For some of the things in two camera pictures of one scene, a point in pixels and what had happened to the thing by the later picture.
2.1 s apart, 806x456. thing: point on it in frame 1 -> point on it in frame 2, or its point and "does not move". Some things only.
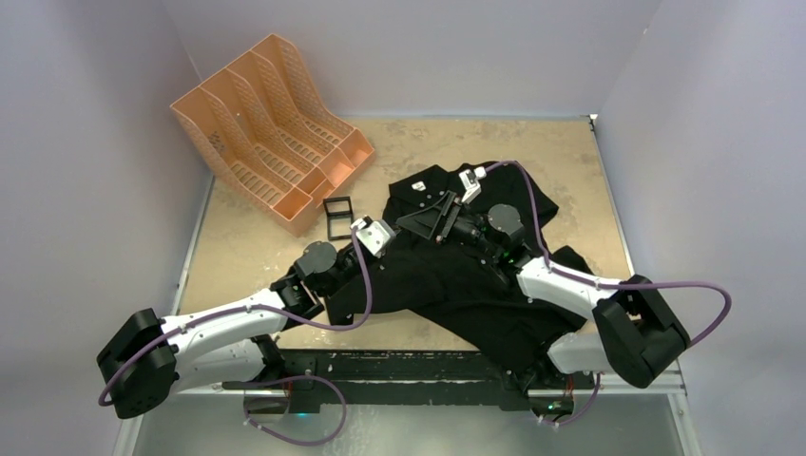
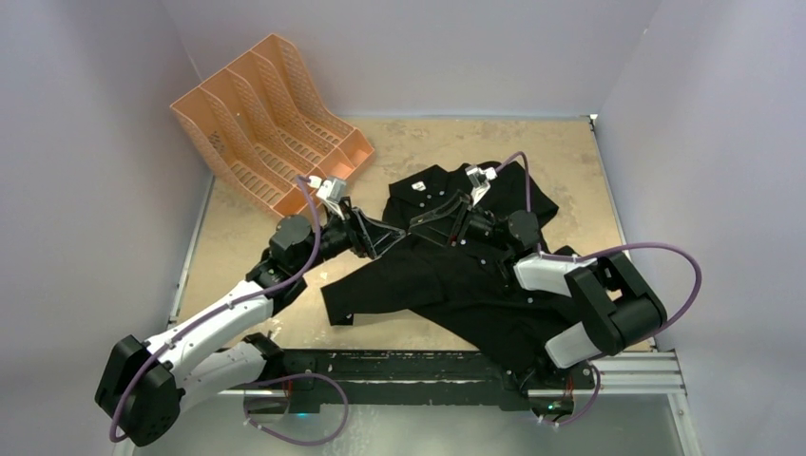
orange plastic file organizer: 268,138 does not move
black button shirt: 456,242 does not move
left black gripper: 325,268 -> 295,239
